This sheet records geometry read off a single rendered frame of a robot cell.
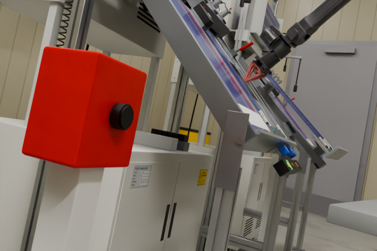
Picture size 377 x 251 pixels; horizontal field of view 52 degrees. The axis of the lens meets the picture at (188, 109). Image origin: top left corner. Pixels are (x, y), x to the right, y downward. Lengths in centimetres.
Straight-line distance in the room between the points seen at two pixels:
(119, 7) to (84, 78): 96
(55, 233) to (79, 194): 7
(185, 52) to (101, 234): 51
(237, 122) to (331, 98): 427
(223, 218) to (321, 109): 431
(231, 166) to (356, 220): 28
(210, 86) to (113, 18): 63
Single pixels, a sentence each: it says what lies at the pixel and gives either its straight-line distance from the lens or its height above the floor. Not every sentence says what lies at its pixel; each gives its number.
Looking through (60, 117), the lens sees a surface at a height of 68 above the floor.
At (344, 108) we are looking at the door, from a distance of 503.
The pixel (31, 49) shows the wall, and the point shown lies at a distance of 444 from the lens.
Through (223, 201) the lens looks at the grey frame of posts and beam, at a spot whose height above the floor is 56.
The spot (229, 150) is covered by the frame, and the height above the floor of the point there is 67.
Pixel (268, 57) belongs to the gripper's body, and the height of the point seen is 103.
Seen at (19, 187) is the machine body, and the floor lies 45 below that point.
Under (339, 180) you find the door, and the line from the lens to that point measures 498.
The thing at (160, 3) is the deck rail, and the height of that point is 101.
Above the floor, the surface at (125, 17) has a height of 108.
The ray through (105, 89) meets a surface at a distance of 56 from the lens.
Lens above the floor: 70
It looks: 3 degrees up
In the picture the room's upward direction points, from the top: 11 degrees clockwise
